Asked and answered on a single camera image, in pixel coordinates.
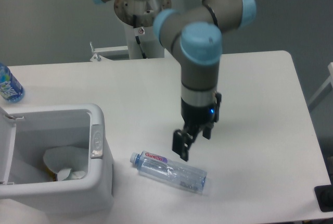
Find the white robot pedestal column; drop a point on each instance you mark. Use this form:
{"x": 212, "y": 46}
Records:
{"x": 137, "y": 17}

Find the white frame at right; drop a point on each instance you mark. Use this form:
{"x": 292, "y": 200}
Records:
{"x": 321, "y": 92}

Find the blue labelled water bottle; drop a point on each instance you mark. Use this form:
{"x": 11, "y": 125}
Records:
{"x": 11, "y": 89}

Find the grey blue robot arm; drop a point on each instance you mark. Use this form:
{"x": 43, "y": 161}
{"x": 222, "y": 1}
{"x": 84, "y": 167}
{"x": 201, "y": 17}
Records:
{"x": 194, "y": 39}

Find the clear plastic bottle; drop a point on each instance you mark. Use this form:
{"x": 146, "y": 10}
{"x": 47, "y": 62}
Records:
{"x": 169, "y": 172}

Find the black table clamp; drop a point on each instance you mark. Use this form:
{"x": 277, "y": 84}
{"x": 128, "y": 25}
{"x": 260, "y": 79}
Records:
{"x": 324, "y": 197}

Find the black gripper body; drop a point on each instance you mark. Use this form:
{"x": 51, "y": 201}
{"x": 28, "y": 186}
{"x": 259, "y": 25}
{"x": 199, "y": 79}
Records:
{"x": 200, "y": 107}

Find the white metal base bracket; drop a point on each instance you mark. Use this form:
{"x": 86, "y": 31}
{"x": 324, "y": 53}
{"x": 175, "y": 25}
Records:
{"x": 123, "y": 53}

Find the white plastic trash can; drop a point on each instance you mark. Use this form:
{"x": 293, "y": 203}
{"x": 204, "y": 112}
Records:
{"x": 26, "y": 133}

